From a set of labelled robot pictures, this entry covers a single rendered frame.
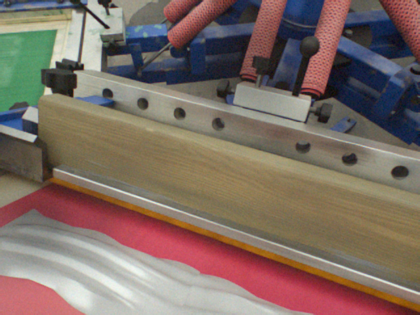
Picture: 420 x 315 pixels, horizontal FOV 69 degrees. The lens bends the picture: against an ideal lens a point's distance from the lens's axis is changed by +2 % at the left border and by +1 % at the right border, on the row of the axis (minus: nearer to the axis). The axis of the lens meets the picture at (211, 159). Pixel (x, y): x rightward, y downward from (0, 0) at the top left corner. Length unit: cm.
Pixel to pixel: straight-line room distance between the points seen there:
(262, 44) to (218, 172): 43
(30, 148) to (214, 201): 19
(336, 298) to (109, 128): 26
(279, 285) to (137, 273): 13
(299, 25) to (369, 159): 53
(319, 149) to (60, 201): 35
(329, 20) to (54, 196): 57
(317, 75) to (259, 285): 45
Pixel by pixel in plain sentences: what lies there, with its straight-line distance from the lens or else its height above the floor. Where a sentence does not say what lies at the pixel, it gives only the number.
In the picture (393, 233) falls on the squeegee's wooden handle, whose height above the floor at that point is 128.
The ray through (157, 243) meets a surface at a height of 122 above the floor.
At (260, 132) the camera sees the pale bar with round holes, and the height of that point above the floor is 115.
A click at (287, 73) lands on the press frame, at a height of 102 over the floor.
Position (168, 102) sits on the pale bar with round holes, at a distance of 51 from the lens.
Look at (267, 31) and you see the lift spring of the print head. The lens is 68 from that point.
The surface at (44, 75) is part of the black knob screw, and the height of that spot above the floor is 124.
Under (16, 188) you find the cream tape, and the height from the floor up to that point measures 122.
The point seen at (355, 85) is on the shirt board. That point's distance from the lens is 99.
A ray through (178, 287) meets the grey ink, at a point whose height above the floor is 125.
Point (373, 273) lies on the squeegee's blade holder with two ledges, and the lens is 30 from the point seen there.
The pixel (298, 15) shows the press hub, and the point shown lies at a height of 108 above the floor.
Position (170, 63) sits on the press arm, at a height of 93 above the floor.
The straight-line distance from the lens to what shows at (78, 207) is 36.
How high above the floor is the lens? 151
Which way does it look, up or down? 54 degrees down
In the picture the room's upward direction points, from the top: straight up
